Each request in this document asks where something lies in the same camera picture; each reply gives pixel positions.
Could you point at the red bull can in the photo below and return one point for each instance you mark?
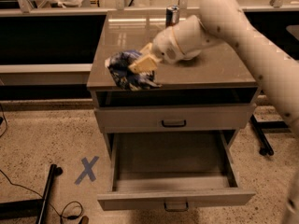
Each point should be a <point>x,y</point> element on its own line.
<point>172,15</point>

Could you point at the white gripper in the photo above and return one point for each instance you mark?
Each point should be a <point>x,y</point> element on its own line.
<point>164,47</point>

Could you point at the black stand leg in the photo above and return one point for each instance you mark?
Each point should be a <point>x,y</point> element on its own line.
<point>32,208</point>
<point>260,126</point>

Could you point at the open middle drawer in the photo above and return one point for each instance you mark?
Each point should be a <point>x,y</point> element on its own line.
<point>173,171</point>

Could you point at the closed upper drawer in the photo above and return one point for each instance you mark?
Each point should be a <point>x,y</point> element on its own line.
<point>170,118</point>

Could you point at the blue tape cross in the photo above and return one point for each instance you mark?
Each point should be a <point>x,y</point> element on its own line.
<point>87,170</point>

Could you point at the black stand leg left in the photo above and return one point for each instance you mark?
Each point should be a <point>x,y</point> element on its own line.
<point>32,208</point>

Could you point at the blue chip bag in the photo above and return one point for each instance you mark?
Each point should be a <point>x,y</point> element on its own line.
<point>118,67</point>

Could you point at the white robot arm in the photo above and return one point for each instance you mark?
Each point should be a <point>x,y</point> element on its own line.
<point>276,72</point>

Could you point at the black stand leg right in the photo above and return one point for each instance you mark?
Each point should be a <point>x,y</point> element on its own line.
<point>260,126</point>

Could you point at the grey drawer cabinet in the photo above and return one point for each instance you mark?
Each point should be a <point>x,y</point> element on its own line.
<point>214,77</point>

